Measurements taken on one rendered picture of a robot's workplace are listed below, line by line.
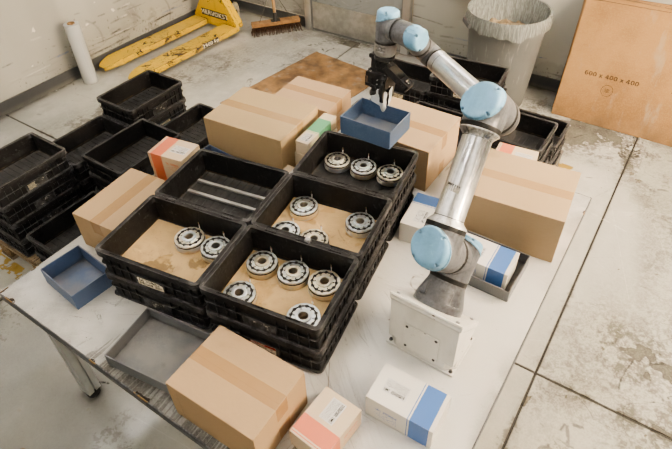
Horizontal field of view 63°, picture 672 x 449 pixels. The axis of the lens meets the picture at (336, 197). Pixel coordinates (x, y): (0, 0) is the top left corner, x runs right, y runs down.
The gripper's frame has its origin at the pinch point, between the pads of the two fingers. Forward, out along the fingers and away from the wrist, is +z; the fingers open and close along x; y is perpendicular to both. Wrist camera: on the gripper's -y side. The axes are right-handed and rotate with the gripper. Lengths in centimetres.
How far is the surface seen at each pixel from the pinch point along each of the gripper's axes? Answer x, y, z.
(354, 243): 36, -12, 32
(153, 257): 79, 41, 36
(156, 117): -17, 158, 64
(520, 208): -3, -54, 22
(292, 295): 66, -8, 35
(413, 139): -19.3, -3.5, 21.0
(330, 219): 31.1, 1.7, 31.9
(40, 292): 105, 73, 51
